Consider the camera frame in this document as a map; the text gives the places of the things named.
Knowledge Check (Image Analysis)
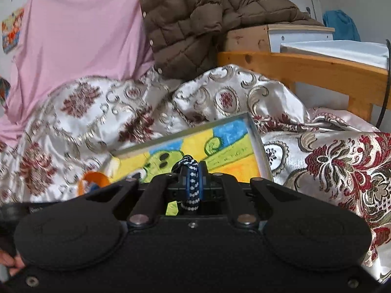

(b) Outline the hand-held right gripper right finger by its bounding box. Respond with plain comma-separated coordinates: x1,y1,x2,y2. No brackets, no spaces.
198,161,304,229

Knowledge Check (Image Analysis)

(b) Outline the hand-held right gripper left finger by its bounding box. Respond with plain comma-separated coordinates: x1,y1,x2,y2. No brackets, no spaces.
86,164,189,229

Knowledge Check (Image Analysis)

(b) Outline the navy white dotted sock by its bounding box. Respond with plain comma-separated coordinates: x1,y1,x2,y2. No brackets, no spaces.
171,155,204,212

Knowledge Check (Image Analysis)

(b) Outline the grey tray with colourful drawing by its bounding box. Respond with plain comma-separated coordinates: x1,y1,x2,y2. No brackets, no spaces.
110,112,274,216

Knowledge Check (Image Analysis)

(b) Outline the person's left hand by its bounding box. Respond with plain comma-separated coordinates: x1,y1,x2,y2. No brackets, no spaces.
0,249,25,277

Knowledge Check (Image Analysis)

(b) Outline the orange round object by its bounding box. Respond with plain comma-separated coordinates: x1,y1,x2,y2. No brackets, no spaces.
76,172,112,196

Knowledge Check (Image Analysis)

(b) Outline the floral satin blanket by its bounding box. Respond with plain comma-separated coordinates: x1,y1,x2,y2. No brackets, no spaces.
0,64,391,283

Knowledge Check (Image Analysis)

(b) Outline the brown quilted jacket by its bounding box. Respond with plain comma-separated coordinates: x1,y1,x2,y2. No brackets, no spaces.
138,0,324,80

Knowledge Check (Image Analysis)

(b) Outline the white wooden box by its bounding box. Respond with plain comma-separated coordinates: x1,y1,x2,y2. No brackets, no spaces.
224,24,336,53

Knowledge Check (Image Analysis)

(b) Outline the pink bed sheet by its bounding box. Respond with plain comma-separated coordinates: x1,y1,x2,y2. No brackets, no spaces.
0,0,156,147

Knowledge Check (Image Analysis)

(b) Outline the blue towel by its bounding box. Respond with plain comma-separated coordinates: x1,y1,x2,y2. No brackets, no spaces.
323,10,361,42

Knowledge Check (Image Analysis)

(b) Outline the folded colourful wall poster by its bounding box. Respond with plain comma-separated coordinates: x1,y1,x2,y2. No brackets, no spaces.
0,78,11,104

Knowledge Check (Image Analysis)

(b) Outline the wooden bed frame rail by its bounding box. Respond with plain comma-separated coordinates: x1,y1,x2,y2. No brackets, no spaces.
217,52,391,121

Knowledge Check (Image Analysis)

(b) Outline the cartoon girl wall poster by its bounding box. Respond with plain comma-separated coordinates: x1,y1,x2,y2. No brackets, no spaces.
1,8,25,55

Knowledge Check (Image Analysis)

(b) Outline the black cable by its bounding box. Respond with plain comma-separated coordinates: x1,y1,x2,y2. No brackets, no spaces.
375,39,391,129

